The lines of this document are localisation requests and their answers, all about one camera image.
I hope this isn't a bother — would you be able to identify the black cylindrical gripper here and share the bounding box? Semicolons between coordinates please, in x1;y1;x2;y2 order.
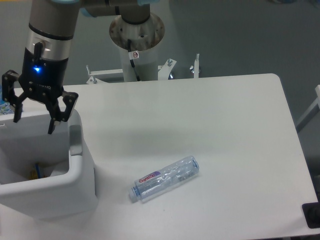
1;47;79;135

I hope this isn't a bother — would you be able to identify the clear crushed plastic bottle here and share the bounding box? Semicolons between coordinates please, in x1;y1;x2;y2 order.
128;155;200;203

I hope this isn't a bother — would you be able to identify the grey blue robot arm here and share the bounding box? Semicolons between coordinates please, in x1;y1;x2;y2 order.
2;0;165;134

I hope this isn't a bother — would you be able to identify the yellow blue trash in bin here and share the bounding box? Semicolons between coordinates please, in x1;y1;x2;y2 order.
29;163;45;180

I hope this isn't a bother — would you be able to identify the white plastic trash can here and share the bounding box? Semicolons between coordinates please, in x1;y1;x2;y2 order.
0;111;98;219

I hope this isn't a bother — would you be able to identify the blue labelled bottle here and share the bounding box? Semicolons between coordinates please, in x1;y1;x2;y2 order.
0;86;14;116

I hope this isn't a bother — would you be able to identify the white table leg right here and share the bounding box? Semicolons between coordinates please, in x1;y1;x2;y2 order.
295;85;320;133

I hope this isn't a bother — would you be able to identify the black clamp at table corner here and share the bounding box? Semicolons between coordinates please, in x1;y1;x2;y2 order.
302;202;320;229

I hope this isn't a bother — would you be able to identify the black cable on pedestal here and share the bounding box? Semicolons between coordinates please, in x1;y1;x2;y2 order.
126;38;141;82

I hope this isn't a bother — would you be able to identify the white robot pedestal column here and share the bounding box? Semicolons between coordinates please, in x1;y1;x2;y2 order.
108;12;166;83

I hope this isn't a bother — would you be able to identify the white metal base frame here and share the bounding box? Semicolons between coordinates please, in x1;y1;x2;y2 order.
85;53;202;85

